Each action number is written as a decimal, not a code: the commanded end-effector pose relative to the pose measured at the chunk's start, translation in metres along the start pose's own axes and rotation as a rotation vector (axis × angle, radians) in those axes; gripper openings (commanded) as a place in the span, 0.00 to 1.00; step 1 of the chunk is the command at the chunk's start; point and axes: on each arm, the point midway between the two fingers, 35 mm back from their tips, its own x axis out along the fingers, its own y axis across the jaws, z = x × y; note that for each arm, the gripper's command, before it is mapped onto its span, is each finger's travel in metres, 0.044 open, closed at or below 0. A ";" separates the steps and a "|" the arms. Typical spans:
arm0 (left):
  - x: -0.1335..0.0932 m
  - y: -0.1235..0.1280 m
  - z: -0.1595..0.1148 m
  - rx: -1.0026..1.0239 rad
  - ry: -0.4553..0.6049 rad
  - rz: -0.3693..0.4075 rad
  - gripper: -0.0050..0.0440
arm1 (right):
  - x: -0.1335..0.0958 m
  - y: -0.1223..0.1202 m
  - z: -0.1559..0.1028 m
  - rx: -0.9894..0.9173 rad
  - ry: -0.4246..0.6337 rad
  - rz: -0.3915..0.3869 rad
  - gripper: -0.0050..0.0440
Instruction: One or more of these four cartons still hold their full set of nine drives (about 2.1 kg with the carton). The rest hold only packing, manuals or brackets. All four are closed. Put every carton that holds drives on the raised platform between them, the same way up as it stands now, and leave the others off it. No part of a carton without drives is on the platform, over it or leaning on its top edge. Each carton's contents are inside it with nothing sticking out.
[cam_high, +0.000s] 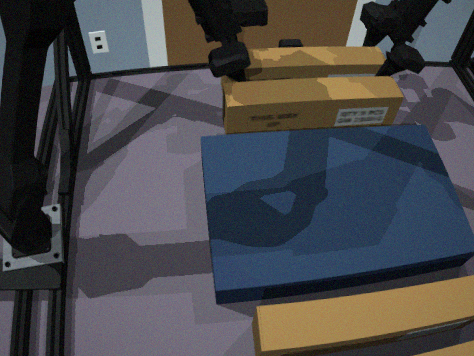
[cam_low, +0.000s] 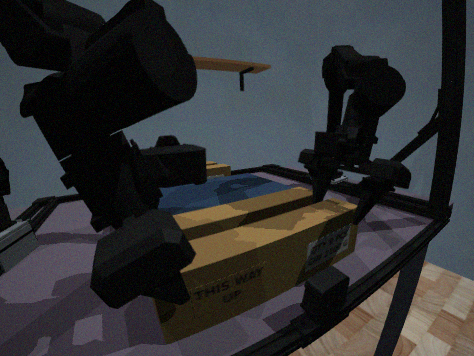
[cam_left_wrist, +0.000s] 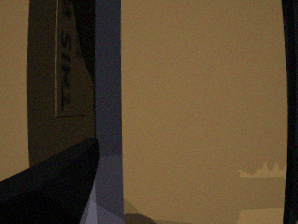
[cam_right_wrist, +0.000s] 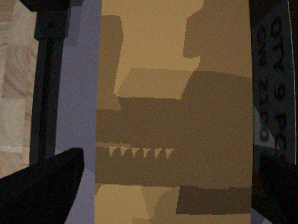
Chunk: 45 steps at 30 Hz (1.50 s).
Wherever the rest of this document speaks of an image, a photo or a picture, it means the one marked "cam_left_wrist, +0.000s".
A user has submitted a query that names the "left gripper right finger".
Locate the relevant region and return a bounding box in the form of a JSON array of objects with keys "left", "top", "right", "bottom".
[{"left": 285, "top": 142, "right": 298, "bottom": 220}]

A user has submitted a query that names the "brown cardboard carton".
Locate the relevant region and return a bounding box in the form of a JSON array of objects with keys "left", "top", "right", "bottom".
[
  {"left": 121, "top": 0, "right": 287, "bottom": 224},
  {"left": 0, "top": 0, "right": 96, "bottom": 181}
]

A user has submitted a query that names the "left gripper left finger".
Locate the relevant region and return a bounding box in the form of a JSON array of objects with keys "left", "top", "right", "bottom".
[{"left": 0, "top": 138, "right": 100, "bottom": 224}]

